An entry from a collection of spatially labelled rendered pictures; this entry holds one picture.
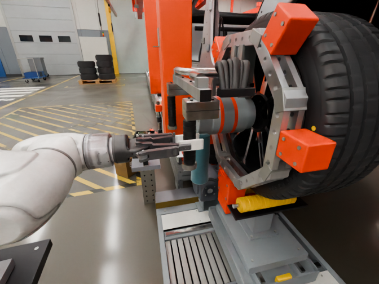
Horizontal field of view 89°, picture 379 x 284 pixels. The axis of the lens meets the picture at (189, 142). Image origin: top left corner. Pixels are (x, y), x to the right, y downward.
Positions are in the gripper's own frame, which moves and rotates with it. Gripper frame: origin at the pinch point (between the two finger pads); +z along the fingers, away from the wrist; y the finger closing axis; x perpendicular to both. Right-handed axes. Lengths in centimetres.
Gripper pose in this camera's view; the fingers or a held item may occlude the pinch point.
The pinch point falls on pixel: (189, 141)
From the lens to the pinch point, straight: 53.9
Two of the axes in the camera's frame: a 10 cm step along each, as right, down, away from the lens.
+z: 9.7, -0.9, 2.1
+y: 2.3, 4.0, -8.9
